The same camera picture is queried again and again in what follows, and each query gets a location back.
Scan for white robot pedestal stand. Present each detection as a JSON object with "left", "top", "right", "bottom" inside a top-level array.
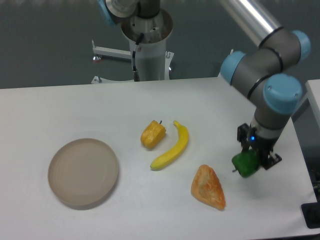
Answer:
[{"left": 92, "top": 8, "right": 174, "bottom": 82}]

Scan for black device at table edge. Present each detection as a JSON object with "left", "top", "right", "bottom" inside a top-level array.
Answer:
[{"left": 301, "top": 202, "right": 320, "bottom": 229}]

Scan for yellow bell pepper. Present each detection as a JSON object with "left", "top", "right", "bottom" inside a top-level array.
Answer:
[{"left": 140, "top": 120, "right": 167, "bottom": 150}]

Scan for green bell pepper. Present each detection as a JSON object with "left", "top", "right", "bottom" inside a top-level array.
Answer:
[{"left": 231, "top": 149, "right": 260, "bottom": 178}]

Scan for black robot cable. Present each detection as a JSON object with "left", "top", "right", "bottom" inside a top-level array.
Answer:
[{"left": 131, "top": 32, "right": 145, "bottom": 82}]

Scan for white side table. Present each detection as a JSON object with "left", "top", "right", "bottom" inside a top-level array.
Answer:
[{"left": 305, "top": 79, "right": 320, "bottom": 122}]

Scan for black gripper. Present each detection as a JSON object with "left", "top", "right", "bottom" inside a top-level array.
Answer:
[{"left": 237, "top": 123, "right": 282, "bottom": 170}]

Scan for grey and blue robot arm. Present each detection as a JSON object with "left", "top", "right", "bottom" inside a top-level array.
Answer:
[{"left": 97, "top": 0, "right": 311, "bottom": 178}]

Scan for yellow banana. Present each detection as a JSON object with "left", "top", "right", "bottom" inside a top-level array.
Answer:
[{"left": 150, "top": 120, "right": 189, "bottom": 171}]

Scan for orange triangular pastry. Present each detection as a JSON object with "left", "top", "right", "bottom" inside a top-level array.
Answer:
[{"left": 190, "top": 164, "right": 226, "bottom": 211}]

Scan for beige round plate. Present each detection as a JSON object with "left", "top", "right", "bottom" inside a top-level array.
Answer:
[{"left": 47, "top": 138, "right": 119, "bottom": 210}]

